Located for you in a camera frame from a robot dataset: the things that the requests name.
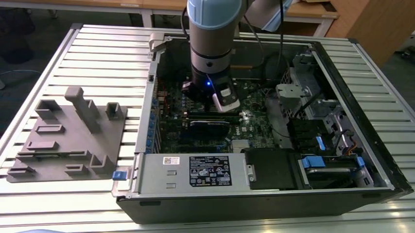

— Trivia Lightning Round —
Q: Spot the black RAM slot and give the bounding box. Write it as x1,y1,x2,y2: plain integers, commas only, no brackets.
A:
186,118,243,123
187,115,243,119
187,112,242,117
188,109,242,114

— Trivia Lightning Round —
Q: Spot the black graphics card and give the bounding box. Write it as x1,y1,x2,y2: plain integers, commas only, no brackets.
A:
188,120,232,144

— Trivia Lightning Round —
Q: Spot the green motherboard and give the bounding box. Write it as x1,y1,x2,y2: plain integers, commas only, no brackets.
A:
155,72,283,155

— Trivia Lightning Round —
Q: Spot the silver chipset heatsink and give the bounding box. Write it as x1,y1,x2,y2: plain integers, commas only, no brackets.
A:
231,140,254,149

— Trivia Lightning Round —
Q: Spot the metal drive cage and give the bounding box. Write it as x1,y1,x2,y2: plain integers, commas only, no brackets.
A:
284,54,350,156

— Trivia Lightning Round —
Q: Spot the silver power supply unit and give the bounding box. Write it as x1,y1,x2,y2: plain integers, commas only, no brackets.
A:
131,154,256,195

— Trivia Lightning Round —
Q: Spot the grey parts rack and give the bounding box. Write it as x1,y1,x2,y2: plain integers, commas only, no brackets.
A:
5,86,129,183

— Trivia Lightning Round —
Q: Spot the black PC case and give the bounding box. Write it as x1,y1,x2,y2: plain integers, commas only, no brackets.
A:
111,33,415,225

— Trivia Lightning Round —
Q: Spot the black hard disk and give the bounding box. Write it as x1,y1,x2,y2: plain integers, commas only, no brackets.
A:
304,167,356,190

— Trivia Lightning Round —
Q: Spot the wooden cabinet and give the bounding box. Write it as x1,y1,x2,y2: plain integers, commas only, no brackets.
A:
323,0,415,67

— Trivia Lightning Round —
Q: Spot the grey office chair base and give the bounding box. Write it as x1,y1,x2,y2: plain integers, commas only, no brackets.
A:
400,31,415,60

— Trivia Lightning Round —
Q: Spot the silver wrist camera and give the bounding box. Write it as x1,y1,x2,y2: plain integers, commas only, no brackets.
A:
180,81,195,95

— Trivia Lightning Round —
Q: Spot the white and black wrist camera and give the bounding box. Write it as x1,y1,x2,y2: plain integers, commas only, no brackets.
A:
212,86,242,113

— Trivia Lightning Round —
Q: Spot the grey case handle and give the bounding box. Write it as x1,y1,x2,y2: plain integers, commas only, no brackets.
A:
148,33,167,53

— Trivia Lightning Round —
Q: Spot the silver metal bracket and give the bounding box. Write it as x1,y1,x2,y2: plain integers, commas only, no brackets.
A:
275,83,311,100

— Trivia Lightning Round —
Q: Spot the thick black cable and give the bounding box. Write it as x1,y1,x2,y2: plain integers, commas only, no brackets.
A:
294,93,323,121

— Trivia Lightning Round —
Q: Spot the blue disk carrier handle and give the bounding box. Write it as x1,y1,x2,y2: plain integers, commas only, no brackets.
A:
300,156,327,168

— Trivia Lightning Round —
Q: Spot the wooden desk white frame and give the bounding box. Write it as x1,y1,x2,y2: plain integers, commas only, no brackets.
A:
0,0,146,27
142,0,340,37

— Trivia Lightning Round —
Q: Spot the orange yellow wire bundle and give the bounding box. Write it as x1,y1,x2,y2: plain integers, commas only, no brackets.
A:
346,143,362,157

